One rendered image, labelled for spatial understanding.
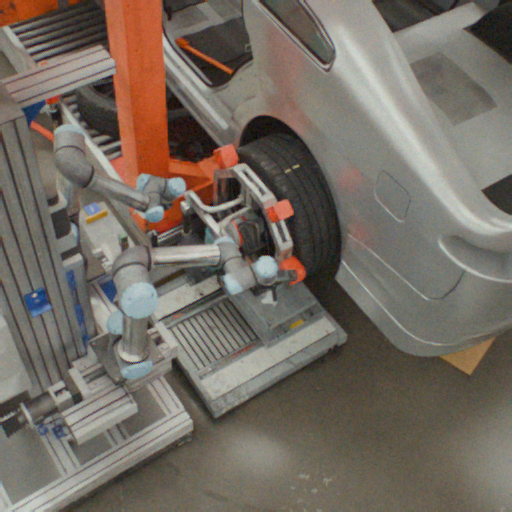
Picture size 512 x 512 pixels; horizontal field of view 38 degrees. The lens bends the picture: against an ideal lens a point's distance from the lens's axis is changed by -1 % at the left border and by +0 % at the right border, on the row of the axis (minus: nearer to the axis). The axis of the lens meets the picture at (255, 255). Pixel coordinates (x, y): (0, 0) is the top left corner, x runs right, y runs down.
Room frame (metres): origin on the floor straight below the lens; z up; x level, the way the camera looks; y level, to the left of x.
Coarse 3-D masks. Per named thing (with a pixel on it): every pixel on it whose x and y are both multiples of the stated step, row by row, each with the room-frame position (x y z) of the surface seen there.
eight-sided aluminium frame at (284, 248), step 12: (228, 168) 2.24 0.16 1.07; (240, 168) 2.20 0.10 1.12; (216, 180) 2.29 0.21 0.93; (228, 180) 2.32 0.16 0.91; (240, 180) 2.15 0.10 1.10; (252, 180) 2.15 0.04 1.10; (216, 192) 2.29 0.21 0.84; (228, 192) 2.32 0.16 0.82; (252, 192) 2.08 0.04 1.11; (264, 192) 2.08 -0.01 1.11; (216, 204) 2.29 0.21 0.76; (264, 204) 2.01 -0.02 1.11; (264, 216) 2.00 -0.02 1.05; (276, 228) 1.96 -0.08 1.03; (276, 240) 1.93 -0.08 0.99; (288, 240) 1.94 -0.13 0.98; (276, 252) 1.92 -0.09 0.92; (288, 252) 1.92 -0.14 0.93
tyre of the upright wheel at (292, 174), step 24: (264, 144) 2.33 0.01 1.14; (288, 144) 2.32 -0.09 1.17; (264, 168) 2.16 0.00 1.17; (288, 168) 2.17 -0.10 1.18; (312, 168) 2.20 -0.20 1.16; (288, 192) 2.06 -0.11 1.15; (312, 192) 2.09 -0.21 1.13; (312, 216) 2.01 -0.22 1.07; (336, 216) 2.06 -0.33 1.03; (312, 240) 1.96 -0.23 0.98; (336, 240) 2.02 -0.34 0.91; (312, 264) 1.93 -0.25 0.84
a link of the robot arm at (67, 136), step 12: (60, 132) 1.98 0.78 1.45; (72, 132) 1.98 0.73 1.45; (84, 132) 2.04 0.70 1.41; (60, 144) 1.92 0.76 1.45; (72, 144) 1.92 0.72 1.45; (84, 144) 1.97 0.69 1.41; (60, 180) 1.93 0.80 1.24; (72, 192) 1.93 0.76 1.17; (72, 204) 1.93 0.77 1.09; (72, 216) 1.91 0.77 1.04
